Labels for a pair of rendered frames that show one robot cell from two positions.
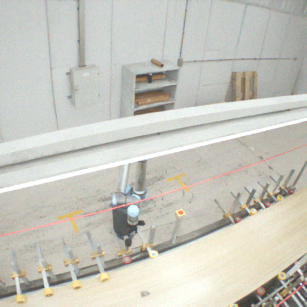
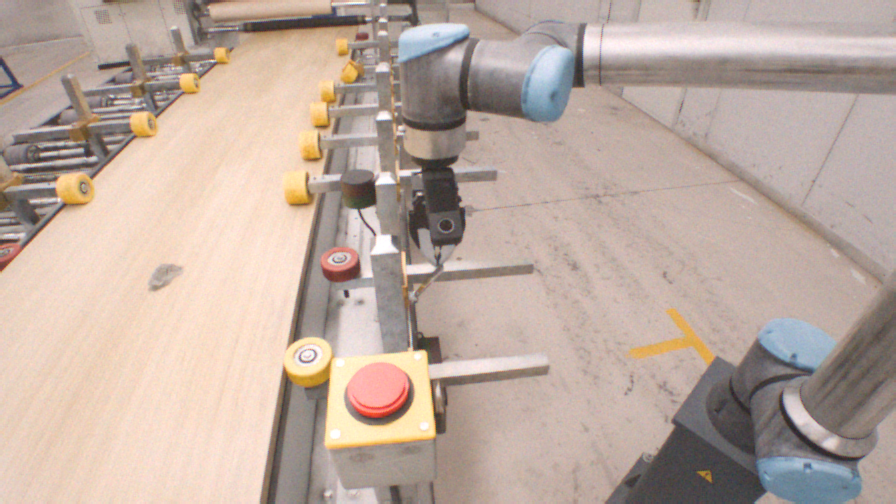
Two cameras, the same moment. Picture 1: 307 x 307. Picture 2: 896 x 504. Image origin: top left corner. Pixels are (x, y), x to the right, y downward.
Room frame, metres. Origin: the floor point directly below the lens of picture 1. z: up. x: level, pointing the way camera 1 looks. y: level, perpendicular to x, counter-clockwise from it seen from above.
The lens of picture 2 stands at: (1.51, -0.43, 1.48)
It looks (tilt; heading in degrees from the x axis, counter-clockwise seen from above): 38 degrees down; 112
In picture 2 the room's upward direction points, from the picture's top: straight up
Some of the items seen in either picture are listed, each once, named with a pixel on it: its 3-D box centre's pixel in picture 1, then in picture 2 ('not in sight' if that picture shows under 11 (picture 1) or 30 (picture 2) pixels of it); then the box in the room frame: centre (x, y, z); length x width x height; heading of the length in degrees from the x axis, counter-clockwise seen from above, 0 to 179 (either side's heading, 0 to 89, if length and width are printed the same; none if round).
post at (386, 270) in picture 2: (151, 239); (397, 362); (1.28, -0.06, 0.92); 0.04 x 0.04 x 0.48; 29
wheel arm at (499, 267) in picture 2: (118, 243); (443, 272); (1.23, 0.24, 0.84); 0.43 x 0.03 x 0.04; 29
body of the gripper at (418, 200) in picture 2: (131, 225); (434, 182); (1.27, 0.12, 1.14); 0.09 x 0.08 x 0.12; 119
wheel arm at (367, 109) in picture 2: (42, 267); (392, 107); (0.80, 0.86, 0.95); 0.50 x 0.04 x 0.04; 29
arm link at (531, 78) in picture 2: (133, 202); (520, 78); (1.39, 0.12, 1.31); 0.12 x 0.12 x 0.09; 0
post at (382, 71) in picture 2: (74, 262); (388, 150); (0.92, 0.60, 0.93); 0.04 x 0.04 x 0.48; 29
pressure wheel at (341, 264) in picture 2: (127, 261); (343, 277); (1.04, 0.14, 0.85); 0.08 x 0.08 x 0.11
